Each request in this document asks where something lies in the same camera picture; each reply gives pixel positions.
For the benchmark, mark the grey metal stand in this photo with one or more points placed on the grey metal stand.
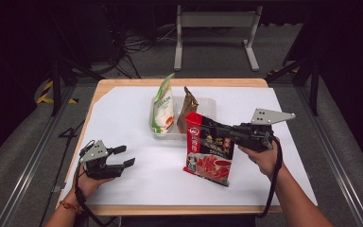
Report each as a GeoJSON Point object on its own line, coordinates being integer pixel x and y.
{"type": "Point", "coordinates": [216, 19]}

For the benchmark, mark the aluminium floor rail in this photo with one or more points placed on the aluminium floor rail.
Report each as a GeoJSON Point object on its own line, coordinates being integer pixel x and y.
{"type": "Point", "coordinates": [337, 164]}
{"type": "Point", "coordinates": [28, 176]}

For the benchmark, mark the yellow and black floor tape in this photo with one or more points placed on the yellow and black floor tape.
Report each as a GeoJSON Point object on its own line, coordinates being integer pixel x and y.
{"type": "Point", "coordinates": [45, 94]}

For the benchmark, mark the person's right hand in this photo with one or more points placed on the person's right hand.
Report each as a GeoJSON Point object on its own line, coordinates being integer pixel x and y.
{"type": "Point", "coordinates": [266, 160]}

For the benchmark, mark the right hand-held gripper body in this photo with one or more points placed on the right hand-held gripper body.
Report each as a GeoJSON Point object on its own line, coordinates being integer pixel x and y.
{"type": "Point", "coordinates": [253, 135]}

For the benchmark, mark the translucent plastic storage container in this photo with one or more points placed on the translucent plastic storage container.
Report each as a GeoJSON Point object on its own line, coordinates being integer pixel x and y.
{"type": "Point", "coordinates": [206, 107]}

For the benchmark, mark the white and green snack bag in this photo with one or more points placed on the white and green snack bag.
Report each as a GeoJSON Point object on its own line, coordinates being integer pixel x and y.
{"type": "Point", "coordinates": [164, 108]}

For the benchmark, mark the gold foil snack bag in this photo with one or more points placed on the gold foil snack bag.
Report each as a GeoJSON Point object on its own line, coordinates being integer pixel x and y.
{"type": "Point", "coordinates": [186, 108]}

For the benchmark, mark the red and black snack bag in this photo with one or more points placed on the red and black snack bag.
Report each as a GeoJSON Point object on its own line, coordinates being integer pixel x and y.
{"type": "Point", "coordinates": [209, 157]}

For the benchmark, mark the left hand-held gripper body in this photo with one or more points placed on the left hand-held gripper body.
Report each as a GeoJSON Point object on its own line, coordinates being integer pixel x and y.
{"type": "Point", "coordinates": [99, 164]}

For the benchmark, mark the white paper sheet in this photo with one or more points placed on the white paper sheet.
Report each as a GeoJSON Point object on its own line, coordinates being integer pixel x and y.
{"type": "Point", "coordinates": [132, 107]}

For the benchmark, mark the black tripod stand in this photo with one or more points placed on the black tripod stand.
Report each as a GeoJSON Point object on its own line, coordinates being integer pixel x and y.
{"type": "Point", "coordinates": [56, 78]}
{"type": "Point", "coordinates": [312, 78]}

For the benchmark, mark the person's left hand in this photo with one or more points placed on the person's left hand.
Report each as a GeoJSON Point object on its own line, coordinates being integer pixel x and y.
{"type": "Point", "coordinates": [86, 187]}

